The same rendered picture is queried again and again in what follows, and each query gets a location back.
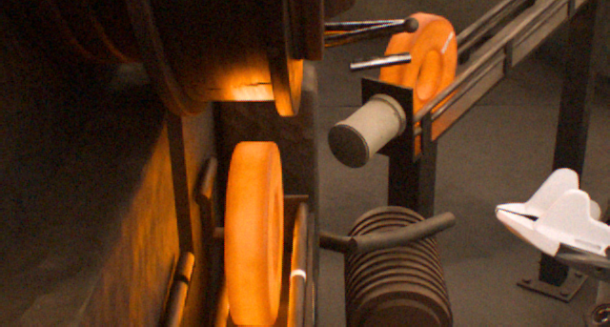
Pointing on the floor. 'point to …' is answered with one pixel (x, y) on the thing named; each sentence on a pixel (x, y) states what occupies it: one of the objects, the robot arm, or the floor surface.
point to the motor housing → (396, 277)
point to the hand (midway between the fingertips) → (507, 222)
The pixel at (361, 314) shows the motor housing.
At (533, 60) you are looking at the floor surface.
